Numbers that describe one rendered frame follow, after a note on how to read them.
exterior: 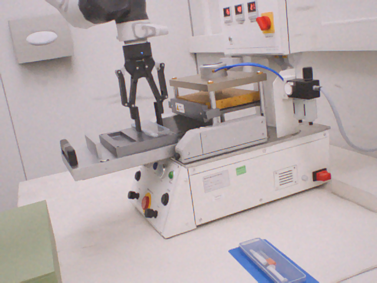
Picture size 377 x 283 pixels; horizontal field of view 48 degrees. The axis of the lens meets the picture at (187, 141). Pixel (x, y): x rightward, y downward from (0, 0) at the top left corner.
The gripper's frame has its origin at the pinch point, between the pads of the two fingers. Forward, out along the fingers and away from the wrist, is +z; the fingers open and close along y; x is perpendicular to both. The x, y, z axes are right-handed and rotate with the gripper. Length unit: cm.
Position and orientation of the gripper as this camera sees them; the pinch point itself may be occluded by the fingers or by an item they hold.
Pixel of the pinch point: (148, 118)
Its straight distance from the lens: 116.1
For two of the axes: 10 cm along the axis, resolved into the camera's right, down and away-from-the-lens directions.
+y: -9.1, 2.2, -3.5
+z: 1.3, 9.6, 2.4
